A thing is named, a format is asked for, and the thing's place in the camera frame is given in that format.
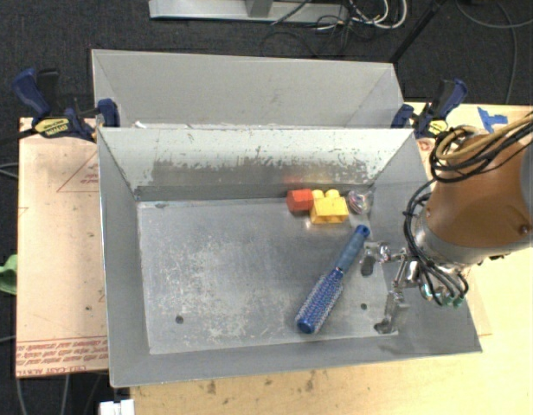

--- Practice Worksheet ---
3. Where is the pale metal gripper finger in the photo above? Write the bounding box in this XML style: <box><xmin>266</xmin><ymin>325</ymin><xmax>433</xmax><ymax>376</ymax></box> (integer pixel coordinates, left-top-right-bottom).
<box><xmin>360</xmin><ymin>240</ymin><xmax>400</xmax><ymax>277</ymax></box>
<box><xmin>374</xmin><ymin>276</ymin><xmax>412</xmax><ymax>335</ymax></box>

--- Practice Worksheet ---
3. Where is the yellow toy building brick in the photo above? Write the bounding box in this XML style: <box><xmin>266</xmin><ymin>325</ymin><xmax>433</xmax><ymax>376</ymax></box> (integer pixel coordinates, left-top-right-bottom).
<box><xmin>309</xmin><ymin>188</ymin><xmax>350</xmax><ymax>226</ymax></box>

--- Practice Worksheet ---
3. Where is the blue round hairbrush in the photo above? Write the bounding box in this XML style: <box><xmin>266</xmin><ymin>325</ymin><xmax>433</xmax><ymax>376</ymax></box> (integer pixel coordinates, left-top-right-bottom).
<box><xmin>294</xmin><ymin>225</ymin><xmax>371</xmax><ymax>335</ymax></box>

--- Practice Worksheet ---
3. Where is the red toy block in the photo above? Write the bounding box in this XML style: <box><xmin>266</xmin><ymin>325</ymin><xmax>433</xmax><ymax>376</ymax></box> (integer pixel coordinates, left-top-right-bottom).
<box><xmin>286</xmin><ymin>188</ymin><xmax>315</xmax><ymax>214</ymax></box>

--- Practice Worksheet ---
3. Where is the grey metal bin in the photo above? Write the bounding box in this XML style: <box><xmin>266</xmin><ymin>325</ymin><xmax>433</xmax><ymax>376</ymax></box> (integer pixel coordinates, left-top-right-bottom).
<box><xmin>91</xmin><ymin>48</ymin><xmax>483</xmax><ymax>388</ymax></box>

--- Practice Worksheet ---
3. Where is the brown cardboard board red print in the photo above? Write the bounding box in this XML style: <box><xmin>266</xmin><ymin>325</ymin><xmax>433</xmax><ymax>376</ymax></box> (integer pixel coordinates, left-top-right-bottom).
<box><xmin>15</xmin><ymin>117</ymin><xmax>495</xmax><ymax>380</ymax></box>

